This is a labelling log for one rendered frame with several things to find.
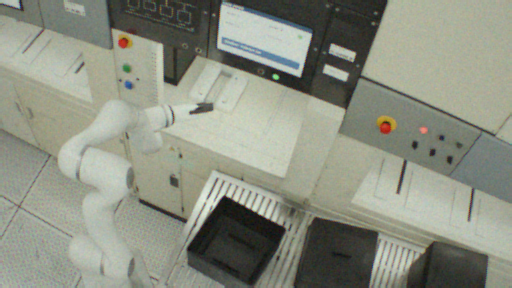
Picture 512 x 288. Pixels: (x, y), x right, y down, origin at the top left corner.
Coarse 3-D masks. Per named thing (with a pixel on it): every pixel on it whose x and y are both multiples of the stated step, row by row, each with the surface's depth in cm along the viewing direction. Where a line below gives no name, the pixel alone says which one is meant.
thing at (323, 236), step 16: (320, 224) 195; (336, 224) 196; (320, 240) 191; (336, 240) 192; (352, 240) 192; (368, 240) 193; (304, 256) 188; (320, 256) 187; (336, 256) 188; (352, 256) 188; (368, 256) 189; (304, 272) 183; (320, 272) 184; (336, 272) 184; (352, 272) 185; (368, 272) 185
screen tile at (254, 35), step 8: (224, 16) 145; (232, 16) 144; (240, 16) 143; (248, 16) 142; (224, 24) 148; (248, 24) 145; (224, 32) 151; (232, 32) 150; (240, 32) 148; (248, 32) 147; (256, 32) 146; (248, 40) 150; (256, 40) 149
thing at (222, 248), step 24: (216, 216) 197; (240, 216) 197; (192, 240) 178; (216, 240) 196; (240, 240) 195; (264, 240) 199; (192, 264) 186; (216, 264) 191; (240, 264) 192; (264, 264) 176
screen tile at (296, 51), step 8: (272, 24) 141; (272, 32) 144; (280, 32) 143; (288, 32) 141; (296, 32) 140; (264, 40) 148; (272, 40) 146; (296, 40) 143; (304, 40) 142; (272, 48) 149; (280, 48) 148; (288, 48) 147; (296, 48) 145; (296, 56) 148
